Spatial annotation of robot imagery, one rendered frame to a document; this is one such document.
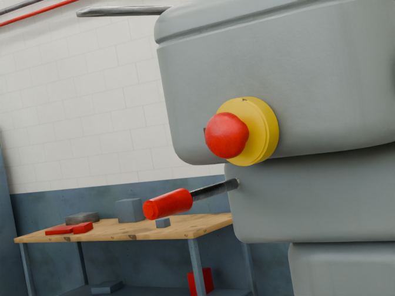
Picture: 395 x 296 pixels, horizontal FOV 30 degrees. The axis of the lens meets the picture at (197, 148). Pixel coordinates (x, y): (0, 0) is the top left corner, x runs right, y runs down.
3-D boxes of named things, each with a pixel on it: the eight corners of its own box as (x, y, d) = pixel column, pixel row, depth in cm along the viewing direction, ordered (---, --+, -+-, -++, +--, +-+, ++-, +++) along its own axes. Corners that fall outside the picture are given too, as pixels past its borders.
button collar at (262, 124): (273, 163, 63) (261, 93, 62) (217, 169, 66) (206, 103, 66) (285, 160, 64) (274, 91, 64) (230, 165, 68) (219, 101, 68)
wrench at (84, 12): (96, 11, 67) (94, 2, 67) (69, 20, 70) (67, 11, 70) (255, 8, 85) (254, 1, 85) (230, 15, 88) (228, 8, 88)
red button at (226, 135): (241, 158, 61) (233, 110, 61) (203, 162, 63) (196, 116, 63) (263, 152, 63) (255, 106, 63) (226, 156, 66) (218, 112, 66)
